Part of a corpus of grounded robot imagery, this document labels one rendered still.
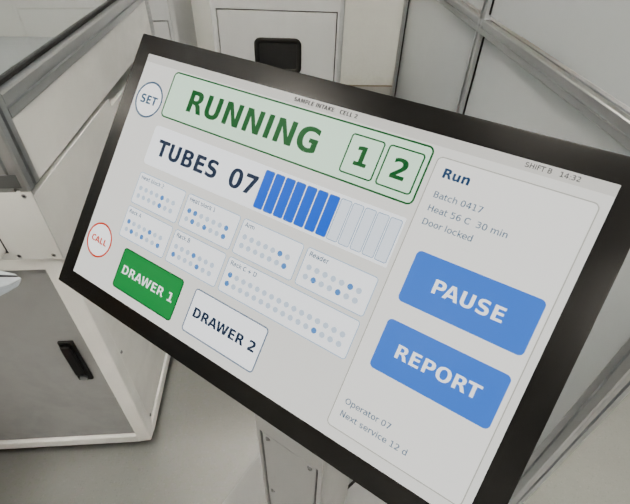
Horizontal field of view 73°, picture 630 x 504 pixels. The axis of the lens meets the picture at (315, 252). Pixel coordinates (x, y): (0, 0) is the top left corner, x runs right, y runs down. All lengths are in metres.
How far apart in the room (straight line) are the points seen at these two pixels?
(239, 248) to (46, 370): 0.88
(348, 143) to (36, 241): 0.65
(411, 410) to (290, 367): 0.11
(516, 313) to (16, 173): 0.73
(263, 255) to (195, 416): 1.18
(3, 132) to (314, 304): 0.57
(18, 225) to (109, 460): 0.88
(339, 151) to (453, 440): 0.25
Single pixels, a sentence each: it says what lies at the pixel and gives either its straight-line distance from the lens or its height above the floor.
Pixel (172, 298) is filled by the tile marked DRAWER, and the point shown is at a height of 1.00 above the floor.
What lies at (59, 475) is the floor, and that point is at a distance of 1.60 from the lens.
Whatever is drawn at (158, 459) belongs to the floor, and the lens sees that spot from 1.51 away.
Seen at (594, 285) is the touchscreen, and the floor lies 1.13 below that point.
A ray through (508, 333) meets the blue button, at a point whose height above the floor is 1.09.
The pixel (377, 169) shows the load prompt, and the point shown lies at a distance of 0.37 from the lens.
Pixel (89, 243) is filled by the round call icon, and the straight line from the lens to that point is 0.56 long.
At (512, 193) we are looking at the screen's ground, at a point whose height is 1.16.
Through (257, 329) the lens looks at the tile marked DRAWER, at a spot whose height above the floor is 1.02.
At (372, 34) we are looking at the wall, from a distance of 3.93.
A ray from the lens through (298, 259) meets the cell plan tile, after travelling 0.38.
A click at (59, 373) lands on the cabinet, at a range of 1.24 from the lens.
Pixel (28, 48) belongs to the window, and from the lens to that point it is 0.93.
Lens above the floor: 1.33
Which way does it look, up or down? 41 degrees down
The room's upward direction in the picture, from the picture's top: 2 degrees clockwise
